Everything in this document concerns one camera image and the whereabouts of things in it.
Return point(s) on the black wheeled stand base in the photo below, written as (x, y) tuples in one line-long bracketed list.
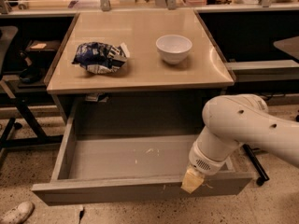
[(257, 164)]

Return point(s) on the small bag inside drawer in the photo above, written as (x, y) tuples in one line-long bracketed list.
[(95, 97)]

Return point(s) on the grey drawer cabinet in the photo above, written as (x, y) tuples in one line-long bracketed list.
[(145, 75)]

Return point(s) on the crumpled blue chip bag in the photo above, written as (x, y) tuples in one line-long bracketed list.
[(101, 58)]

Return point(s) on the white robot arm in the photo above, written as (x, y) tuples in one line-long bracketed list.
[(232, 121)]

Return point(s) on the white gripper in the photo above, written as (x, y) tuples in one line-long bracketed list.
[(204, 160)]

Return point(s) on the white shoe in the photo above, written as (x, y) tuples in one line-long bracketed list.
[(18, 214)]

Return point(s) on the grey top drawer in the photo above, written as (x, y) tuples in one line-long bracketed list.
[(123, 150)]

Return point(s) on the white bowl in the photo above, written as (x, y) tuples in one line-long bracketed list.
[(173, 49)]

